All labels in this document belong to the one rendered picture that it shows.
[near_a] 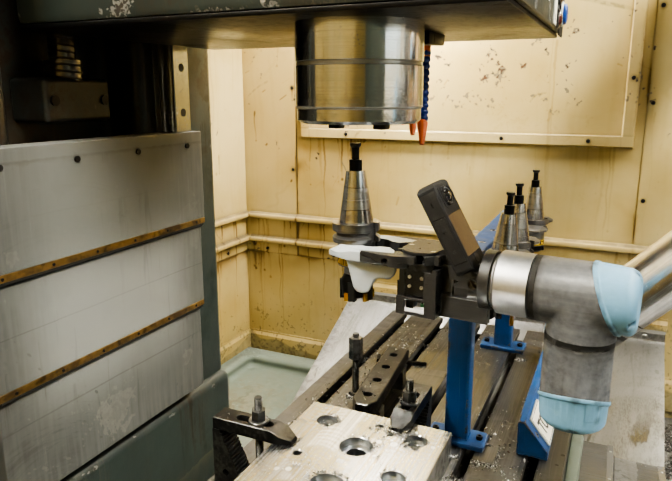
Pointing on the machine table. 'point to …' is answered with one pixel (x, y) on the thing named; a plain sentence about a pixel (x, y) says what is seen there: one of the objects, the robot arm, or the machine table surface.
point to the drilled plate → (425, 456)
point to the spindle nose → (359, 70)
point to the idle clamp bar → (389, 364)
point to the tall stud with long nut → (355, 359)
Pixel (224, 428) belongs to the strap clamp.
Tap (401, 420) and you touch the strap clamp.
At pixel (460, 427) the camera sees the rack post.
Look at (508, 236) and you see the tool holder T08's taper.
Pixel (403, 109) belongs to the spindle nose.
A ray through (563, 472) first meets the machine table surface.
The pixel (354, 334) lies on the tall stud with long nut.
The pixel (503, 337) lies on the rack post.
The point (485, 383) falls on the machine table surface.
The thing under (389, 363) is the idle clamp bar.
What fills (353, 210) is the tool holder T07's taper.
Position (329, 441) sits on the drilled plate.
